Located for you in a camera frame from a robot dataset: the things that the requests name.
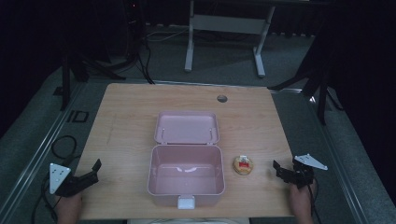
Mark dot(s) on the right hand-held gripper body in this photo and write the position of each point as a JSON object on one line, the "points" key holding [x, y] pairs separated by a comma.
{"points": [[303, 171]]}

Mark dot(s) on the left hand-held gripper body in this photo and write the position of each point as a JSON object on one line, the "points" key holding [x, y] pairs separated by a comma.
{"points": [[59, 177]]}

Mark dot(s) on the round snack cake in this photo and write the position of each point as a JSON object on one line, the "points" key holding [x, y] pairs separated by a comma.
{"points": [[243, 165]]}

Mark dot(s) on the pink plastic storage box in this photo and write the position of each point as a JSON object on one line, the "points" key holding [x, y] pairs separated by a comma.
{"points": [[186, 161]]}

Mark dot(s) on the person's right hand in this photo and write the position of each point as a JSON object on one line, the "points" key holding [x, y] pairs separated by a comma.
{"points": [[301, 202]]}

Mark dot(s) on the person's left hand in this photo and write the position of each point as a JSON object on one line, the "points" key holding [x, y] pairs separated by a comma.
{"points": [[69, 207]]}

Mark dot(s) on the black metal stand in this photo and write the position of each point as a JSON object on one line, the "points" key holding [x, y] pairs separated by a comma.
{"points": [[317, 84], [74, 68]]}

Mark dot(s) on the dark computer tower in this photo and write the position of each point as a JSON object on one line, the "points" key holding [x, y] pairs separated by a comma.
{"points": [[134, 28]]}

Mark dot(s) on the white metal desk frame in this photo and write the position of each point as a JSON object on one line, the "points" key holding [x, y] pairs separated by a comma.
{"points": [[229, 24]]}

